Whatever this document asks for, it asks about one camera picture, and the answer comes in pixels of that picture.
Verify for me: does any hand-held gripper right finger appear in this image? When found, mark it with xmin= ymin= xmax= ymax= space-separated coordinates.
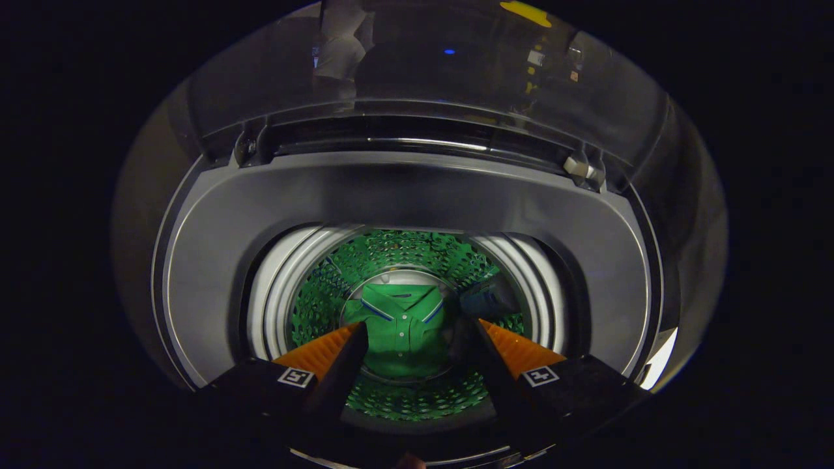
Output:
xmin=465 ymin=318 xmax=647 ymax=451

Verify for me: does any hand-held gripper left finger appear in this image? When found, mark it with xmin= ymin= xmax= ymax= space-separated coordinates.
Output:
xmin=195 ymin=322 xmax=370 ymax=451

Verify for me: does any green polo shirt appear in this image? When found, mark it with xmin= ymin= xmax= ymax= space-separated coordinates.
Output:
xmin=342 ymin=283 xmax=450 ymax=382

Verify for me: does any grey washing machine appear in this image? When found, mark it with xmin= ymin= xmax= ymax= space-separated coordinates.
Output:
xmin=150 ymin=98 xmax=665 ymax=469

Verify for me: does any white and black board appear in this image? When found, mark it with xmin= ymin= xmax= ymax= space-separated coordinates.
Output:
xmin=642 ymin=328 xmax=678 ymax=390

